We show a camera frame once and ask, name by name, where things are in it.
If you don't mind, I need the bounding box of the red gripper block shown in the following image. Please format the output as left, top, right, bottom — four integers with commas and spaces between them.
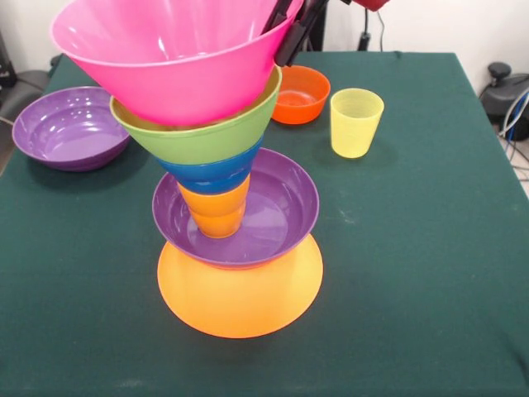
260, 0, 392, 68

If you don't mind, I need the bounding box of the large pink plastic bowl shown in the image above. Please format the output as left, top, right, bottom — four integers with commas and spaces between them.
50, 0, 305, 127

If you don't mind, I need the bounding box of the green plastic bowl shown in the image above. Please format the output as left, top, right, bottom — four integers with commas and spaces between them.
109, 65, 284, 165

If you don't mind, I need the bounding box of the blue plastic bowl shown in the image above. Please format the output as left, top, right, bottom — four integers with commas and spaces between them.
156, 136, 265, 194

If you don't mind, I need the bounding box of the purple plastic bowl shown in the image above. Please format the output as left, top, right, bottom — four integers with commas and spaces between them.
12, 86, 131, 173
151, 148, 321, 266

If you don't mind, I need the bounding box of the orange plastic cup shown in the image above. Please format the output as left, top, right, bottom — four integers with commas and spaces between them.
177, 173, 252, 240

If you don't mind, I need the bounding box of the large yellow-orange plastic bowl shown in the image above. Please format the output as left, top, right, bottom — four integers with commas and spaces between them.
157, 233, 325, 340

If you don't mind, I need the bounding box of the red-orange plastic bowl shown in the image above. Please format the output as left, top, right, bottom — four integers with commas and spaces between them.
271, 65, 331, 125

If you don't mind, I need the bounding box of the yellow plastic cup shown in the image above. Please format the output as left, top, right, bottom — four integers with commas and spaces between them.
329, 88, 385, 159

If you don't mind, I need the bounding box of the black floor stand base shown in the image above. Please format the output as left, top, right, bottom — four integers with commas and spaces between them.
0, 68, 55, 125
479, 61, 529, 121

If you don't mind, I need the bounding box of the dark green table cloth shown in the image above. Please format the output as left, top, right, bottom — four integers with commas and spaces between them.
0, 48, 529, 397

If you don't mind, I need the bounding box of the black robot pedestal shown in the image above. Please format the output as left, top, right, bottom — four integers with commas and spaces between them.
299, 0, 328, 53

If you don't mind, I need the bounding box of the black hanging cable plug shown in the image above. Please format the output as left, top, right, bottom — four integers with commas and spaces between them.
357, 0, 388, 53

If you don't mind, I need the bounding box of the floor cable bundle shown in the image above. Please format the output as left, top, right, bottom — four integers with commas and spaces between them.
498, 88, 529, 166

